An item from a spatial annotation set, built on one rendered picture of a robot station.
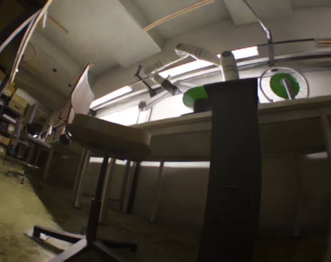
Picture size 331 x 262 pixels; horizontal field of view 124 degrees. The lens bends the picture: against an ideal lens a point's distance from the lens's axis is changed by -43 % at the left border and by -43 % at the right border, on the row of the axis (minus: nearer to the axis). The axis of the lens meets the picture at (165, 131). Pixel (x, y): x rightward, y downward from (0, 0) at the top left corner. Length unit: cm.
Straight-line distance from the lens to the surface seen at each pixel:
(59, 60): 628
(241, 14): 365
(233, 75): 79
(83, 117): 64
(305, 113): 101
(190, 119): 101
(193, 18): 421
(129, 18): 387
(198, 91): 102
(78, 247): 71
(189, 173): 194
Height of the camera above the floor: 39
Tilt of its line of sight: 24 degrees up
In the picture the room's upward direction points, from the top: 10 degrees clockwise
